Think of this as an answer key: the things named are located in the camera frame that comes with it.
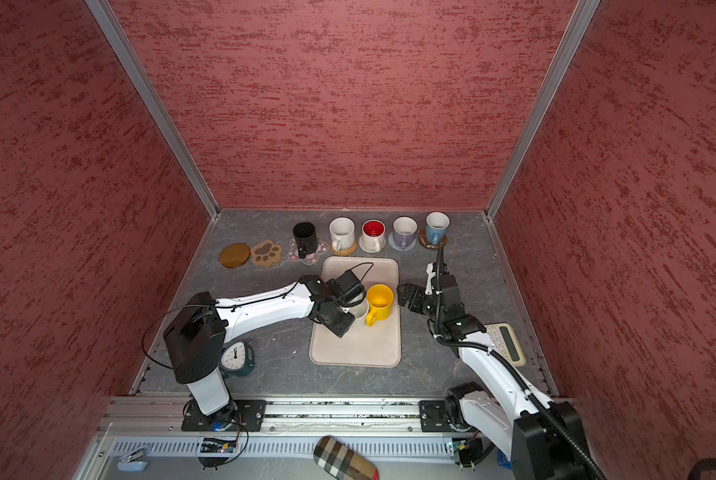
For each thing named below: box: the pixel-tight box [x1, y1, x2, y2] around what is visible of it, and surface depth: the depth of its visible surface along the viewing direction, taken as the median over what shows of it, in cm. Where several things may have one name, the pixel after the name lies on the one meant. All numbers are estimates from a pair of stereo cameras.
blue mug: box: [425, 210, 451, 245], surface depth 106 cm
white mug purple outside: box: [392, 215, 418, 250], surface depth 109 cm
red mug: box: [361, 219, 386, 253], surface depth 108 cm
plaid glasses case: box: [313, 436, 380, 480], surface depth 67 cm
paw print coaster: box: [250, 240, 283, 268], surface depth 109 cm
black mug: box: [293, 222, 318, 259], surface depth 105 cm
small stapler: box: [117, 445, 149, 472], surface depth 68 cm
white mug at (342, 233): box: [329, 217, 355, 252], surface depth 106 cm
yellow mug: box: [366, 284, 394, 327], surface depth 89 cm
